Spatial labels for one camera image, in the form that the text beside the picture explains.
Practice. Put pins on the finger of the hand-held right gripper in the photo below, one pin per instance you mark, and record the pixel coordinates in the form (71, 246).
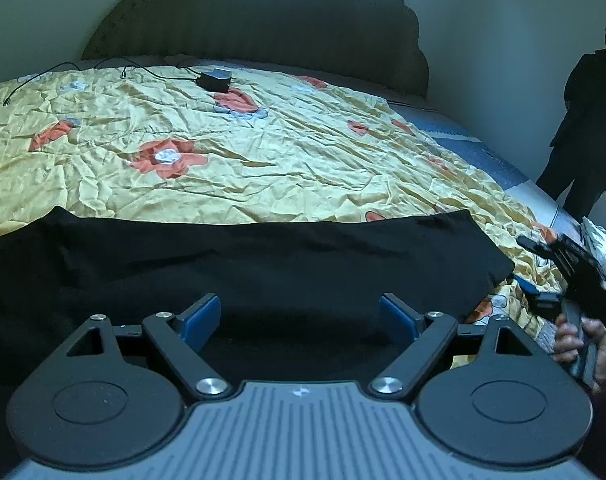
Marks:
(543, 306)
(535, 246)

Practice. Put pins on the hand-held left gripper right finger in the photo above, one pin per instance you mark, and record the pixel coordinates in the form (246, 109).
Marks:
(398, 318)

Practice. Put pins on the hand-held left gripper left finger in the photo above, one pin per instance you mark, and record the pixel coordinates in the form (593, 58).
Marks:
(202, 321)

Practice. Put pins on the black pants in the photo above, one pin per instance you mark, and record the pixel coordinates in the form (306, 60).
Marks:
(233, 270)

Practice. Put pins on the person's right hand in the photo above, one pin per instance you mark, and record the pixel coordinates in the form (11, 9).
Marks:
(568, 340)

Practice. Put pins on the white printed cloth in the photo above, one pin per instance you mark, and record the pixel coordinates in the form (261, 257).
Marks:
(603, 247)

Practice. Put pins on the blue grey bed sheet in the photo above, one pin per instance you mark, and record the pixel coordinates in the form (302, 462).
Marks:
(488, 160)

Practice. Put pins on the yellow floral blanket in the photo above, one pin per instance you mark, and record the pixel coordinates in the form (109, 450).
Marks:
(283, 150)

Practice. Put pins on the black power adapter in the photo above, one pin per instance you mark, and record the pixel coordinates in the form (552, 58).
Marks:
(214, 80)

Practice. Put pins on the grey cloud-shaped headboard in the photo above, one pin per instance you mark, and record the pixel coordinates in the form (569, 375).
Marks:
(263, 15)

